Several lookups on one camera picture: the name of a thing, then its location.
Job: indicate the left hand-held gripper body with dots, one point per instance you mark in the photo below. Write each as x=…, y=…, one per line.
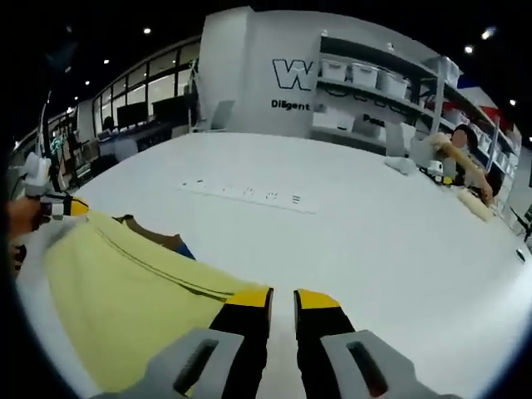
x=37, y=174

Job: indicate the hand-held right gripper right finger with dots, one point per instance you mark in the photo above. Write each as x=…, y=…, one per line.
x=345, y=365

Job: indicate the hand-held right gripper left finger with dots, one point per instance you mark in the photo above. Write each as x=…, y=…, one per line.
x=187, y=365

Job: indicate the yellow blue grey garment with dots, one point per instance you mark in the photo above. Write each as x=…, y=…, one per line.
x=124, y=303

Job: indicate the person's left hand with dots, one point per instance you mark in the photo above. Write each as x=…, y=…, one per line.
x=23, y=220

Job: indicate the dark desk counter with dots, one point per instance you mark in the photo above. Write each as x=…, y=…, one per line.
x=141, y=139

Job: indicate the black computer monitor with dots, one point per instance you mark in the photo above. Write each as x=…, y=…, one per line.
x=168, y=111
x=132, y=115

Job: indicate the tall grey stand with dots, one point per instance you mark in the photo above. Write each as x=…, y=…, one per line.
x=194, y=91

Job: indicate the white table power strip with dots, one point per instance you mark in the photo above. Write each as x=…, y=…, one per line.
x=249, y=195

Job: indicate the cream cloth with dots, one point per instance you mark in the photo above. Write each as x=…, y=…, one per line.
x=476, y=205

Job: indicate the black marker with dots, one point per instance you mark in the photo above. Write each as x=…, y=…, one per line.
x=520, y=255

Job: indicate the white cloth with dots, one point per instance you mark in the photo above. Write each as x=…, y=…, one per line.
x=401, y=165

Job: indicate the low white storage bin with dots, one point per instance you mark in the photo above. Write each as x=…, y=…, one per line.
x=341, y=122

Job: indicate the row of small white bins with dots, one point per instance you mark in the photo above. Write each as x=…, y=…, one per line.
x=494, y=141

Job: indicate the grey metal shelf rack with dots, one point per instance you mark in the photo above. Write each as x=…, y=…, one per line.
x=428, y=75

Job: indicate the oblong ceiling light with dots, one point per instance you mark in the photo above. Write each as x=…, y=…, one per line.
x=488, y=32

